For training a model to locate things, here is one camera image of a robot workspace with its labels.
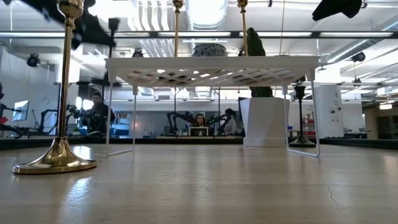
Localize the white lattice wire rack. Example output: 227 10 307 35
104 55 321 158

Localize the green cactus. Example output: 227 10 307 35
245 27 274 98

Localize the tealight candle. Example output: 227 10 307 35
192 42 229 58

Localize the person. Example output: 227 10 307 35
194 113 207 128
223 108 239 136
82 91 116 135

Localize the gold candlestick holder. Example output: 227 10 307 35
12 0 98 175
172 0 185 58
236 0 249 57

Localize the white faceted plant pot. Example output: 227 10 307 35
238 96 290 147

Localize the black aluminium table frame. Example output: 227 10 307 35
0 135 398 151

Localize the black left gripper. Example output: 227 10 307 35
70 9 116 50

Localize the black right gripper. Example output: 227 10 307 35
312 0 363 22

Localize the white round column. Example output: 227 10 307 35
317 85 345 138

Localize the black horizontal beam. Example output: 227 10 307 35
0 30 398 40

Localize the computer monitor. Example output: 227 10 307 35
12 100 30 122

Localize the silver ventilation duct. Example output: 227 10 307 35
185 0 229 31

